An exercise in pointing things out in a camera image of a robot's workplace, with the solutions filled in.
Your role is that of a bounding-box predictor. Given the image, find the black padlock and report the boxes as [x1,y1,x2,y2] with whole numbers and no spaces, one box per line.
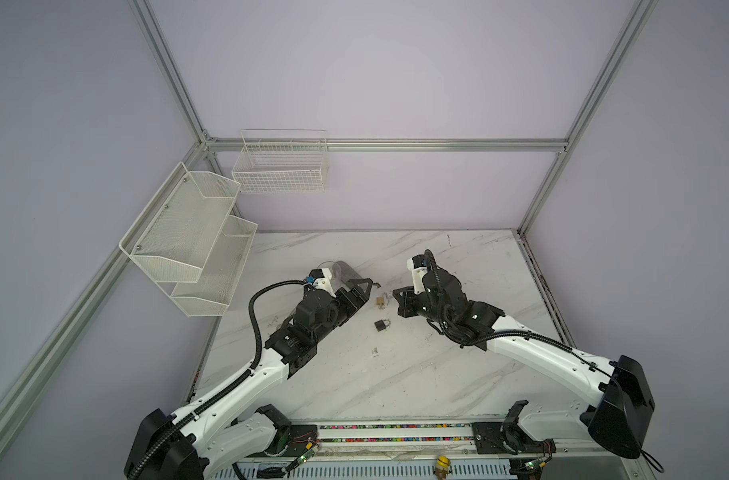
[374,319,390,332]

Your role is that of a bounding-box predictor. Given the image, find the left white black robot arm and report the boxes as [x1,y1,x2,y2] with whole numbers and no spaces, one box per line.
[124,275,376,479]

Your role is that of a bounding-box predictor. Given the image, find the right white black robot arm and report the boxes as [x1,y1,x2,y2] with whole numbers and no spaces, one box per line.
[392,267,655,459]

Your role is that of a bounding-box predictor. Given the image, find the grey fabric glasses case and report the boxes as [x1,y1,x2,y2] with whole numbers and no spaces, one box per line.
[338,261,368,289]

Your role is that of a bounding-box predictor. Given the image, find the clear plastic cup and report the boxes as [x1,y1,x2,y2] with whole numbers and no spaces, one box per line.
[318,261,346,290]

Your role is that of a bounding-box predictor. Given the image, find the white two-tier mesh shelf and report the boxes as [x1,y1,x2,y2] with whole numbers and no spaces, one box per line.
[118,163,258,317]

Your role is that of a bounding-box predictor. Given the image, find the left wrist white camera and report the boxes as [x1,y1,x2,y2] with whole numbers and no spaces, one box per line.
[304,267,336,296]

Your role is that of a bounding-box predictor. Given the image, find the wrist white camera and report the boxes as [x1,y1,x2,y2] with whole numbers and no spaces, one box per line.
[406,254,428,295]
[304,267,336,296]

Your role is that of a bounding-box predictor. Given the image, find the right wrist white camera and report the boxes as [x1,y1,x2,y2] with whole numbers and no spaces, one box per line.
[406,254,428,295]

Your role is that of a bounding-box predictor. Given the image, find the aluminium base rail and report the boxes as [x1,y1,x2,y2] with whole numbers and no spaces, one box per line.
[137,416,656,480]

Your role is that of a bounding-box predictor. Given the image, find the white wire basket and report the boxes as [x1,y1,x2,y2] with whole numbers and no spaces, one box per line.
[232,129,330,194]

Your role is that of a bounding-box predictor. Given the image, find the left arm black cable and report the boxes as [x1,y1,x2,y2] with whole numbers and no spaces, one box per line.
[126,279,308,480]

